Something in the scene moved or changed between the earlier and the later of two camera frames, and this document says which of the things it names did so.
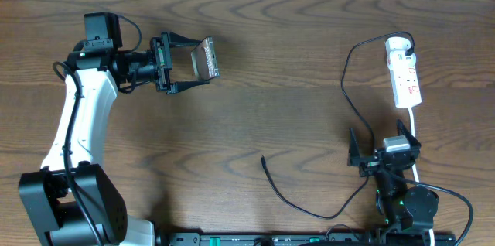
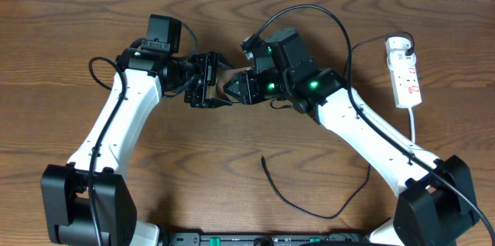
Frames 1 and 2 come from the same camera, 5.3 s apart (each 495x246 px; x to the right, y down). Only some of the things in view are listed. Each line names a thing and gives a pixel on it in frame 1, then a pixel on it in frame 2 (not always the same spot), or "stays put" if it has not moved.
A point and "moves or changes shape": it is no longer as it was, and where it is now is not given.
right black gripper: (370, 164) to (247, 90)
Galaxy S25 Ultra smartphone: (204, 62) moves or changes shape
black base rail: (305, 238) stays put
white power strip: (405, 79) stays put
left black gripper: (161, 61) to (209, 62)
